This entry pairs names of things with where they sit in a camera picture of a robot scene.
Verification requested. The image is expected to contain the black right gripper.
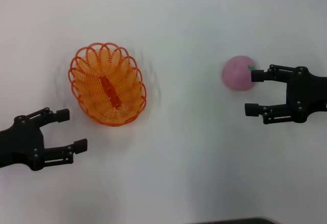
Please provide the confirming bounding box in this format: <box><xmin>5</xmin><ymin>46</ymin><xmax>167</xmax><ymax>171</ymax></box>
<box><xmin>244</xmin><ymin>64</ymin><xmax>327</xmax><ymax>125</ymax></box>

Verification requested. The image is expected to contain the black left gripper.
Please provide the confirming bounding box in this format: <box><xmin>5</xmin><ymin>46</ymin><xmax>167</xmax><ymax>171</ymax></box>
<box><xmin>0</xmin><ymin>107</ymin><xmax>88</xmax><ymax>171</ymax></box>

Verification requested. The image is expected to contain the pink peach with green leaf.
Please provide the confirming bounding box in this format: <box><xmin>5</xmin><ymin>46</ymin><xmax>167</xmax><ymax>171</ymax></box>
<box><xmin>221</xmin><ymin>55</ymin><xmax>259</xmax><ymax>91</ymax></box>

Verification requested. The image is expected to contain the orange plastic wire basket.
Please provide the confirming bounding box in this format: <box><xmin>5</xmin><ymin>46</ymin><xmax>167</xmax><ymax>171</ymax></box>
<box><xmin>67</xmin><ymin>42</ymin><xmax>147</xmax><ymax>127</ymax></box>

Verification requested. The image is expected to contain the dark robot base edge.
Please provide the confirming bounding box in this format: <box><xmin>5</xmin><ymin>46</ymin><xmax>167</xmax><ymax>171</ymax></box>
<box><xmin>196</xmin><ymin>217</ymin><xmax>278</xmax><ymax>224</ymax></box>

